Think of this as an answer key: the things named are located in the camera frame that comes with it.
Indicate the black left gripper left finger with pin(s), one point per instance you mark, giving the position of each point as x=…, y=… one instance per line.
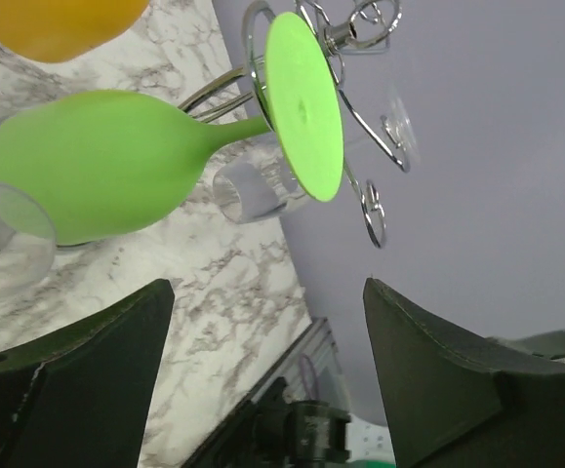
x=80, y=396

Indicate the clear wine glass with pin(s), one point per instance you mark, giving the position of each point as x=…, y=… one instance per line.
x=263, y=182

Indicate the green plastic wine glass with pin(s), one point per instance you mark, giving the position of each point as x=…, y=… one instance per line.
x=105, y=163

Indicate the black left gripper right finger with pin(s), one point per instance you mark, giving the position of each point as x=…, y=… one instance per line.
x=453, y=398

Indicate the clear tall glass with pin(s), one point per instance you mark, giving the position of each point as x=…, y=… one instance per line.
x=27, y=241

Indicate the orange plastic glass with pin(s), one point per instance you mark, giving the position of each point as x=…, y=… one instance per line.
x=58, y=30

